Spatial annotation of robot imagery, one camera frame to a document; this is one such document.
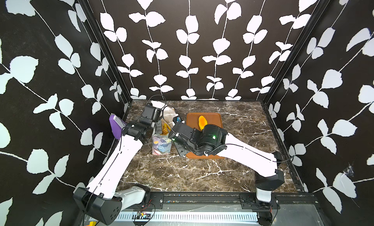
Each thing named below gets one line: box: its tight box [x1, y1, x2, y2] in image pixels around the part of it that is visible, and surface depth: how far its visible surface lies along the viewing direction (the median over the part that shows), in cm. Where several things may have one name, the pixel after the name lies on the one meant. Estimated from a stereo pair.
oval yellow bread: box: [198, 115, 208, 131], surface depth 106 cm
